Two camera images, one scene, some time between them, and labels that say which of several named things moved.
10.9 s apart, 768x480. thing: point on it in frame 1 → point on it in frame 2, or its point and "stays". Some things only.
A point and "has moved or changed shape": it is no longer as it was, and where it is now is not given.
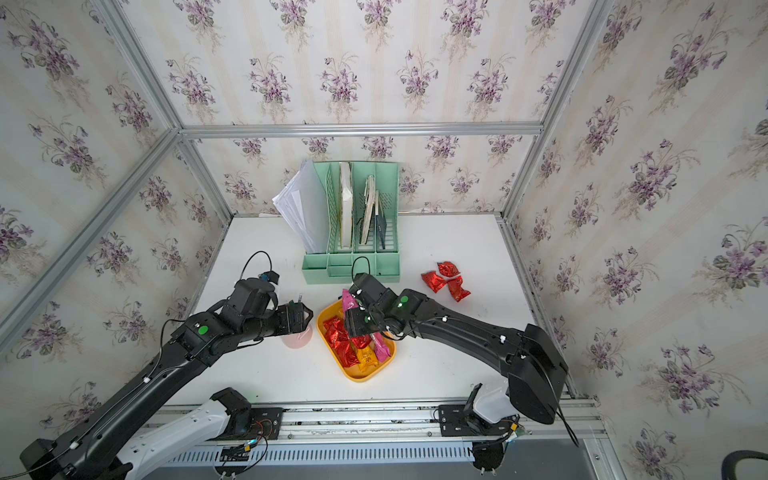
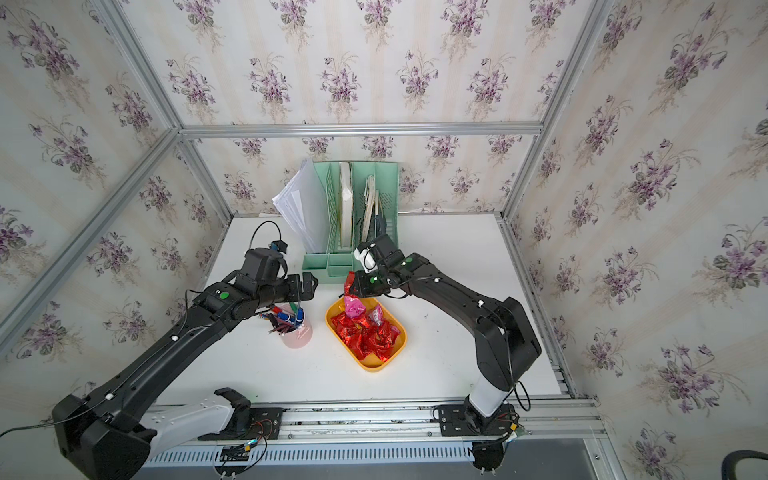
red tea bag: [448, 269] → [348, 284]
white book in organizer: [346, 205] stays
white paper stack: [303, 200] stays
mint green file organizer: [363, 222] stays
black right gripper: [352, 324] → [360, 286]
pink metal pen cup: [298, 340] stays
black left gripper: [287, 326] → [295, 292]
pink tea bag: [348, 302] stays
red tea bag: [362, 342] → [382, 345]
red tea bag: [435, 281] has moved or changed shape
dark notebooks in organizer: [372, 206] stays
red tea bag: [348, 353] → [361, 342]
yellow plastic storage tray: [334, 309] has moved or changed shape
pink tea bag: [382, 351] has moved or changed shape
